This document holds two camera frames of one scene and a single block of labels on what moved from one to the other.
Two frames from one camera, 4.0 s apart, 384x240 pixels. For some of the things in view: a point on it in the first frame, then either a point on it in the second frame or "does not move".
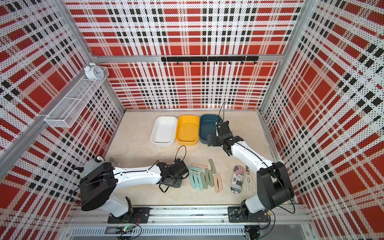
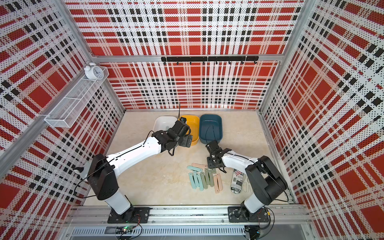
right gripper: (214, 140) to (210, 165)
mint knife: (191, 167) does not move
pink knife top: (199, 165) does not move
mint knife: (196, 179) does not move
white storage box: (164, 130) does not move
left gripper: (178, 184) to (187, 141)
